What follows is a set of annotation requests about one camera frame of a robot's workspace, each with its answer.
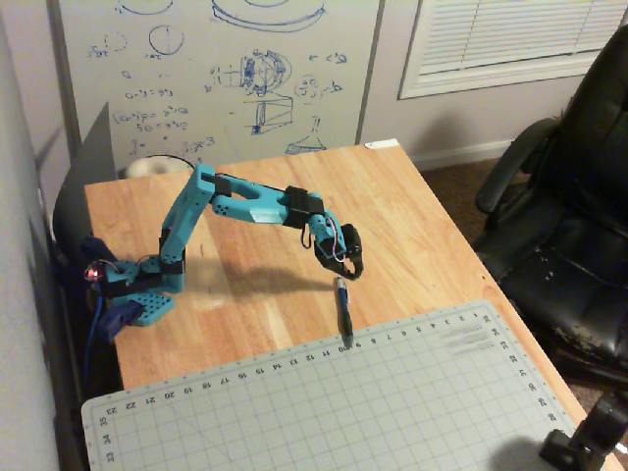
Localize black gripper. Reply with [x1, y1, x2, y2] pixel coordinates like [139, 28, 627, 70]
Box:
[317, 223, 368, 282]

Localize blue pen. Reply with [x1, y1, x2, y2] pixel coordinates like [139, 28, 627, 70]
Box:
[334, 275, 356, 347]

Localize grey cutting mat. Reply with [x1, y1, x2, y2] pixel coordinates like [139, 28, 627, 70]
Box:
[80, 298, 583, 471]

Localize white filament spool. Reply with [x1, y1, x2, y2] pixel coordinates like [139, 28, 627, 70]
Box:
[124, 154, 195, 180]

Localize black leather office chair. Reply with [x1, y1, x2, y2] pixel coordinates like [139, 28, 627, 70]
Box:
[474, 23, 628, 390]

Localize whiteboard with blue drawings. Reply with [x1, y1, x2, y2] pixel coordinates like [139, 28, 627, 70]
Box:
[46, 0, 387, 174]

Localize dark blue table clamp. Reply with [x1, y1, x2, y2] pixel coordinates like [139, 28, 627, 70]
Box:
[95, 300, 144, 342]
[79, 235, 117, 276]

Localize controller board with red light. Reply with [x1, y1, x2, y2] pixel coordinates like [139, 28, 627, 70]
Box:
[81, 261, 107, 287]

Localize dark grey panel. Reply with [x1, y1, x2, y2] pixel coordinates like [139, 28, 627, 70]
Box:
[50, 100, 120, 256]

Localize white window blinds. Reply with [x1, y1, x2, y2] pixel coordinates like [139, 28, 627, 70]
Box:
[397, 0, 628, 101]

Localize red white servo wire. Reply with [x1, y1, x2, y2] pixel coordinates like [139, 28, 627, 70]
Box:
[325, 217, 345, 262]

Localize blue cable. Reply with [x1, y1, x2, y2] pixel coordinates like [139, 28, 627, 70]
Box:
[81, 288, 107, 396]

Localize black camera stand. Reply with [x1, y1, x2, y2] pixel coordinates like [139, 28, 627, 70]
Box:
[539, 392, 628, 471]

